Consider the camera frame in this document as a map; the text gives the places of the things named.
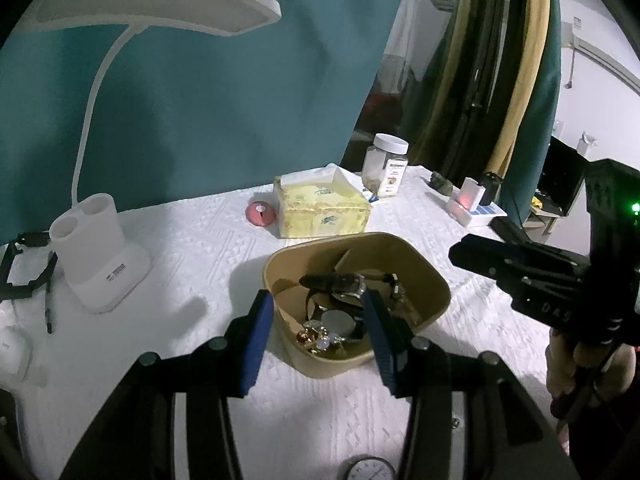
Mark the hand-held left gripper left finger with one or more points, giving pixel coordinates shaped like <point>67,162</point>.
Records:
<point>256,347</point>

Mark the white rounded case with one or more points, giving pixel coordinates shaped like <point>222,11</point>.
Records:
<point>12,351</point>

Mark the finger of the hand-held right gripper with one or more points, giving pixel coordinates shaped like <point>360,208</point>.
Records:
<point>547,300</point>
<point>505,256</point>

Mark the white textured tablecloth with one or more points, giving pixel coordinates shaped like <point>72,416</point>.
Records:
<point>190,280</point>

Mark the black pen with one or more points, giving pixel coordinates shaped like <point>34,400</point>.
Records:
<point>48,305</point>

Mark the teal curtain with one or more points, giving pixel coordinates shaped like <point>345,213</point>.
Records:
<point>200,90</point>

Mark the person's right hand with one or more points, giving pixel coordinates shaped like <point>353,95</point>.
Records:
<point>582,360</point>

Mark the white and blue box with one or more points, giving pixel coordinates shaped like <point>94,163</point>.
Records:
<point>480,213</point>

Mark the gold jewelry pieces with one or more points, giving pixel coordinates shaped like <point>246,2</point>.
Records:
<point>318,339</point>

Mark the black case with open lid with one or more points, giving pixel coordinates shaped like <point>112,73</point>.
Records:
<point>562,180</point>

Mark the round-faced dark watch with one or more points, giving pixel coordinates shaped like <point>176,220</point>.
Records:
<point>336,324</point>

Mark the white air conditioner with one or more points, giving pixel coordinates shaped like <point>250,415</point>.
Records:
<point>607,55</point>

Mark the metal band watch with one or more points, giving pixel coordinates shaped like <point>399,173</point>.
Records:
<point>400,296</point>

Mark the white desk lamp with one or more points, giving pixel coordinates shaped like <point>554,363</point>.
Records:
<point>107,255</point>

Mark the small black device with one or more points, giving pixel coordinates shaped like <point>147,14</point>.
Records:
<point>491,186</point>

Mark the pink round case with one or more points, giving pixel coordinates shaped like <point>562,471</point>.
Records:
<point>260,213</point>

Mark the glass jar with white lid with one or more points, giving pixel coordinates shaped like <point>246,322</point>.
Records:
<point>384,166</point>

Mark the dark green small object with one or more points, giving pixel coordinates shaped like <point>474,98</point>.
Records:
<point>442,183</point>

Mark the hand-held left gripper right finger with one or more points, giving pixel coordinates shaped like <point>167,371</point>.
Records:
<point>381,347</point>

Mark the black plastic frame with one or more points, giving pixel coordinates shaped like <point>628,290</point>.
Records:
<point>24,270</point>

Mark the yellow tissue box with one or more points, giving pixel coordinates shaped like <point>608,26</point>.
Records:
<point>320,205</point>

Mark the round white dial timer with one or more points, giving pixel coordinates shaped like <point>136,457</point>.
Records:
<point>367,468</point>

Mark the tan jewelry bowl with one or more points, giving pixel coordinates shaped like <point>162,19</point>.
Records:
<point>425,280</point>

